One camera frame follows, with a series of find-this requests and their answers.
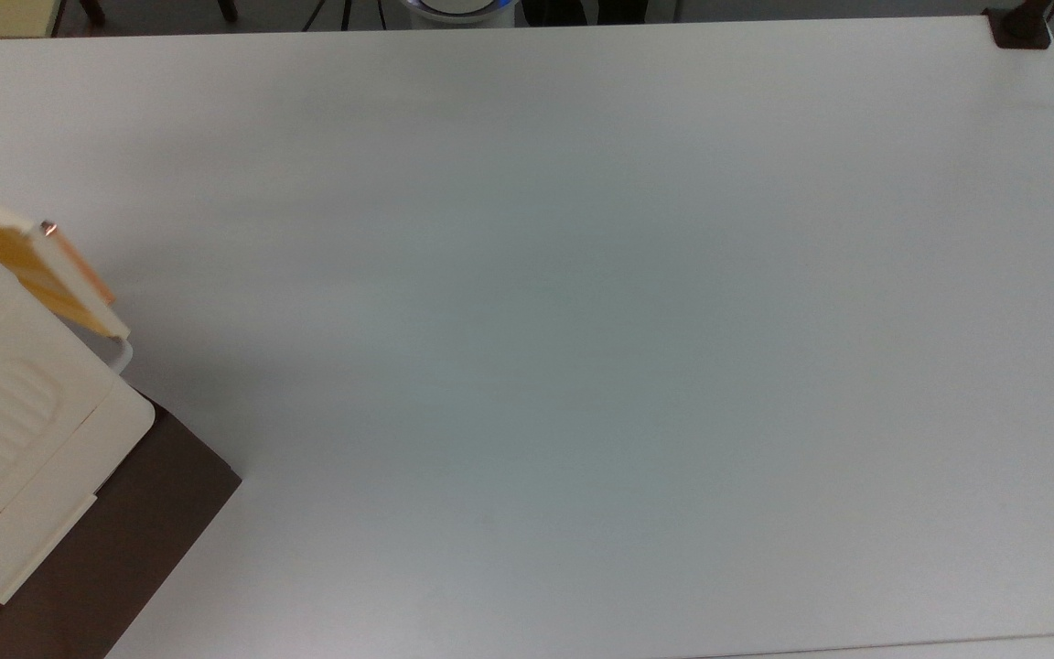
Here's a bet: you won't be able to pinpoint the cream cabinet door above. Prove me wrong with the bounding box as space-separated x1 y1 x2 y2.
0 180 133 342

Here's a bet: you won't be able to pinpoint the black tripod legs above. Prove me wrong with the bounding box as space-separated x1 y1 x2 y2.
302 0 391 32

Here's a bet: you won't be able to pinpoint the dark brown base board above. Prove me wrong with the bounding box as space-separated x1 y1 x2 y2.
0 394 243 659

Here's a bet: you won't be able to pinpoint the dark background box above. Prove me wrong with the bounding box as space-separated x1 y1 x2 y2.
522 0 649 27

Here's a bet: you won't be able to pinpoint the brown table clamp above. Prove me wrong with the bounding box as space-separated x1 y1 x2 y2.
982 0 1054 50

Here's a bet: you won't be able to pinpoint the white cabinet rail handle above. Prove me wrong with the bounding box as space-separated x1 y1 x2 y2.
79 331 135 377

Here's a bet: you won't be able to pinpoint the white robot base blue ring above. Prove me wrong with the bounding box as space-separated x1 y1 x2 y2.
397 0 521 29

